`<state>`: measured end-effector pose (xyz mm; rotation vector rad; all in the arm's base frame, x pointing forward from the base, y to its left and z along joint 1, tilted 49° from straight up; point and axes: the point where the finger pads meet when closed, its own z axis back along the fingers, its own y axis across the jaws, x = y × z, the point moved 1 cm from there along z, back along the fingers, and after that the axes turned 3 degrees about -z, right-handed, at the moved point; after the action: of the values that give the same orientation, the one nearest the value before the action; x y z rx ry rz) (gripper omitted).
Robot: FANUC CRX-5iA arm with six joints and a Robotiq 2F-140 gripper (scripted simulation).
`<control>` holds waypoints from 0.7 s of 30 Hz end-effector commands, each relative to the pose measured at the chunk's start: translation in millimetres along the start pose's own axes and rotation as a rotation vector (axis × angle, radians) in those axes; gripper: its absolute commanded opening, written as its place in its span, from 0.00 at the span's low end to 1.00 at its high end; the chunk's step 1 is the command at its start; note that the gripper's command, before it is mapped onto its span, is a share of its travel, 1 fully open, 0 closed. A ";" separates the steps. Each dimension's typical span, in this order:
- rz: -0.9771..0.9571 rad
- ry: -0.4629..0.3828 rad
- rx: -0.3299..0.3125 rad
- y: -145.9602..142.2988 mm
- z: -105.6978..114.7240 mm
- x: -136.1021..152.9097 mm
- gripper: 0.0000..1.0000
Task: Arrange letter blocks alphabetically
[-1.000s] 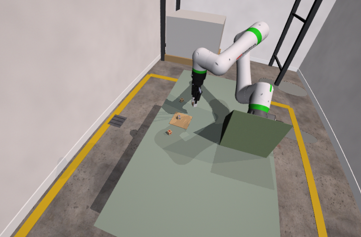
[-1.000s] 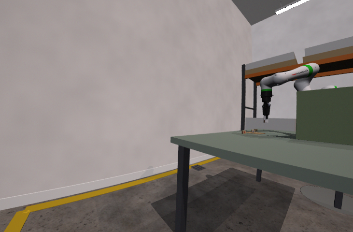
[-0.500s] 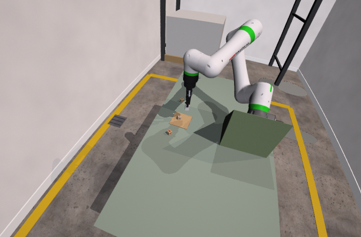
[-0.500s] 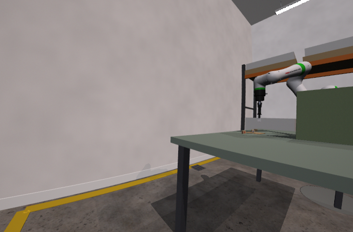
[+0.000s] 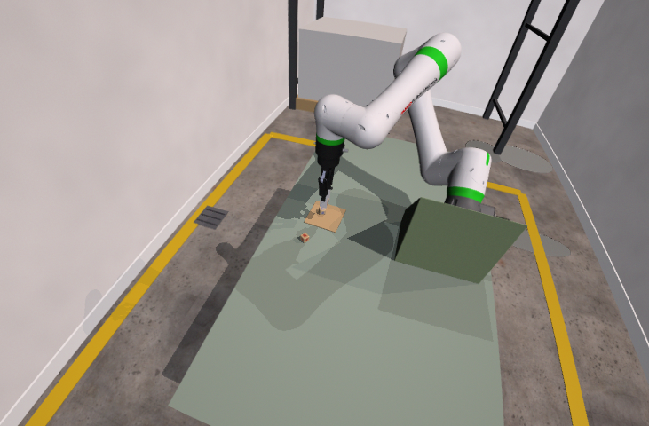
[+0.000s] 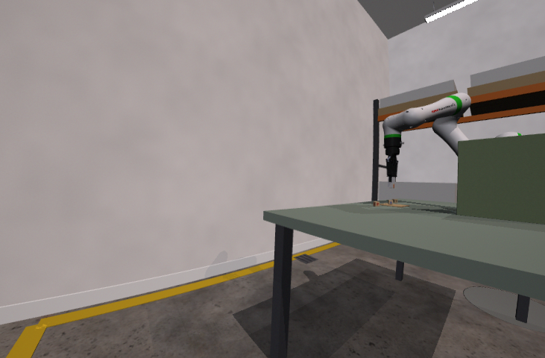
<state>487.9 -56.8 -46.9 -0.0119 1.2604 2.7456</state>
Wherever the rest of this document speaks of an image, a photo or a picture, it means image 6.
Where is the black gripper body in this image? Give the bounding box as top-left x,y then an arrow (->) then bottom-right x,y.
385,148 -> 400,163

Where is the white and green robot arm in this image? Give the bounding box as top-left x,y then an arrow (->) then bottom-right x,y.
382,92 -> 471,156

